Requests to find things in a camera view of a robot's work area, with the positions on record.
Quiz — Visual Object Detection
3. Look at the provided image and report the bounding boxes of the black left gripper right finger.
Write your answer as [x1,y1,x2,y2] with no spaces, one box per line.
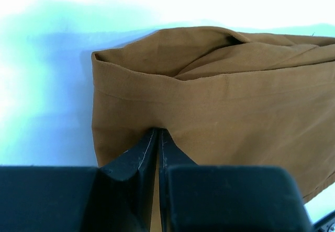
[159,129,314,231]

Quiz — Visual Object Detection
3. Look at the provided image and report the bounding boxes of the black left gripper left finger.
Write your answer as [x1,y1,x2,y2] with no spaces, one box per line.
[1,129,158,231]

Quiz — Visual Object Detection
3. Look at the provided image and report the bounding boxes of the brown trousers with striped waistband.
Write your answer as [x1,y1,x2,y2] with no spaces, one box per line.
[92,27,334,201]

